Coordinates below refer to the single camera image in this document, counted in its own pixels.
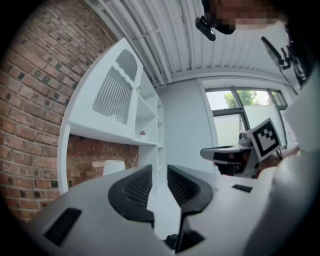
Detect white cabinet door with glass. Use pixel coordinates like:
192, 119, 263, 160
67, 37, 144, 141

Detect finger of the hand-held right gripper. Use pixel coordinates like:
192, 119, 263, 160
213, 161, 245, 177

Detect dark framed window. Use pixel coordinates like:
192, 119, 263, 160
204, 86, 288, 151

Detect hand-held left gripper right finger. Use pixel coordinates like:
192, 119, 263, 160
166, 164, 214, 254

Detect black head-worn camera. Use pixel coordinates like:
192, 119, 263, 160
194, 15, 217, 42

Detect white lamp shade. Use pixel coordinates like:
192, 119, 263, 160
102, 159, 126, 177

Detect white shelf cabinet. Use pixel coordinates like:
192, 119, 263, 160
56, 36, 166, 196

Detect black chest mount bracket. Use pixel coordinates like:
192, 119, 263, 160
260, 36, 308, 87

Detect person's head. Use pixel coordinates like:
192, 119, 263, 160
201, 0, 288, 35

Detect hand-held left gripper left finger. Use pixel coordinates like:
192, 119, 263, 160
107, 164, 156, 229

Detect person's right forearm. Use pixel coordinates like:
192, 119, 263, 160
257, 149, 302, 176

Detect white ceiling pipes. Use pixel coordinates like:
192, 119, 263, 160
98, 0, 176, 87

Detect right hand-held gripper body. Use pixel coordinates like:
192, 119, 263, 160
200, 117, 281, 179

